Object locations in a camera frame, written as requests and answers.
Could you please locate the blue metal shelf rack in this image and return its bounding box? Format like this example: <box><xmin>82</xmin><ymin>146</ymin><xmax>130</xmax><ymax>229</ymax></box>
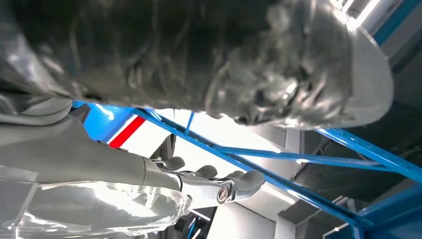
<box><xmin>71</xmin><ymin>0</ymin><xmax>422</xmax><ymax>239</ymax></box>

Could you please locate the white car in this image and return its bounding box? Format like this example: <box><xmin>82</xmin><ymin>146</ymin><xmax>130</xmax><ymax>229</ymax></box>
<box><xmin>112</xmin><ymin>109</ymin><xmax>298</xmax><ymax>239</ymax></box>

